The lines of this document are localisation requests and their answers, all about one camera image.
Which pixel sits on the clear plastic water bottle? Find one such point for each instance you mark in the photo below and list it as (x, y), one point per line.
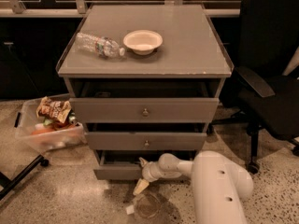
(101, 45)

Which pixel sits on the clear plastic cup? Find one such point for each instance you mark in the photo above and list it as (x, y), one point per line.
(147, 206)

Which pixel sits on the grey three-drawer cabinet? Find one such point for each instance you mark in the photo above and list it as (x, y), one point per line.
(190, 51)

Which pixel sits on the grey drawer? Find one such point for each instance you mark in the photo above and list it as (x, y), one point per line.
(125, 164)
(144, 101)
(145, 136)

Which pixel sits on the black rolling stand leg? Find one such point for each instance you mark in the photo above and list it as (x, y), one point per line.
(9, 184)

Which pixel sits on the black office chair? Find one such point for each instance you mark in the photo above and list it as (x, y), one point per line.
(262, 86)

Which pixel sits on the brown snack bag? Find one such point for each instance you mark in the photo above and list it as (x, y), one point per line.
(56, 110)

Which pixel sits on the clear plastic storage bin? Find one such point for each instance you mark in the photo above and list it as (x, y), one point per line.
(42, 142)

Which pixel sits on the grey top drawer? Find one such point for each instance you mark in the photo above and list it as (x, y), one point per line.
(144, 101)

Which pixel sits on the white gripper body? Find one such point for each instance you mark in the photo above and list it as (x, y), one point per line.
(150, 172)

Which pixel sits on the grey middle drawer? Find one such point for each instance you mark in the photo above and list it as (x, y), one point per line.
(145, 136)

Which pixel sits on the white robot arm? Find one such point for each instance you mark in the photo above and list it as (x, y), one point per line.
(219, 185)

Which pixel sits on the small white paper scrap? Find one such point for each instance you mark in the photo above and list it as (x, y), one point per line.
(129, 210)

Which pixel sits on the white paper bowl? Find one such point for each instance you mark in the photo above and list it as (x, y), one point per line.
(143, 42)

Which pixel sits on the grey bottom drawer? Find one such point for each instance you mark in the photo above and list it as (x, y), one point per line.
(125, 164)

